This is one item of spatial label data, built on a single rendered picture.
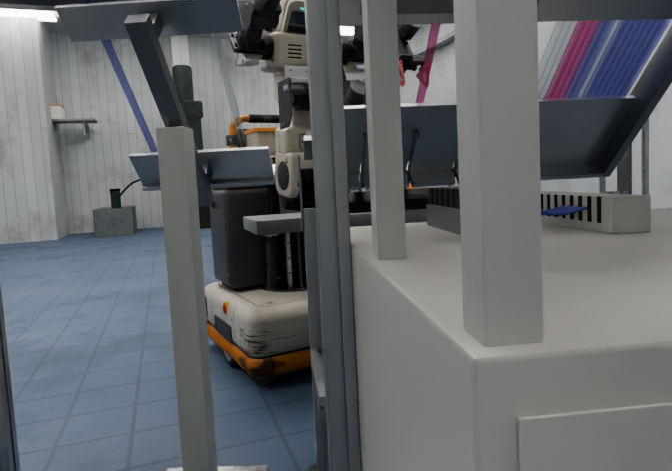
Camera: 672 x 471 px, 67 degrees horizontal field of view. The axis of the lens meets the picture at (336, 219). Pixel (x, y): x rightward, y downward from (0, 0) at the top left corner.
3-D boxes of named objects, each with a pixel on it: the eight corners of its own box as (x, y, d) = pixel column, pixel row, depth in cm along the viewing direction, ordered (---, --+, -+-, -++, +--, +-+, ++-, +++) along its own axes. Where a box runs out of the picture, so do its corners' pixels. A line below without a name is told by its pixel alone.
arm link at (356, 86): (343, 99, 142) (317, 102, 138) (356, 65, 134) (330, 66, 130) (365, 127, 137) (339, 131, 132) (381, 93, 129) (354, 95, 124)
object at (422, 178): (328, 192, 114) (325, 169, 119) (601, 177, 121) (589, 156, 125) (328, 188, 113) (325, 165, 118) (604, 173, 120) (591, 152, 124)
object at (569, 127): (327, 179, 115) (325, 169, 117) (599, 166, 121) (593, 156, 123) (329, 113, 100) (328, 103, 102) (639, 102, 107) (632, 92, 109)
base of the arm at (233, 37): (261, 38, 177) (227, 35, 171) (266, 19, 171) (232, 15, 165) (267, 55, 173) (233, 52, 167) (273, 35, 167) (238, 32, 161)
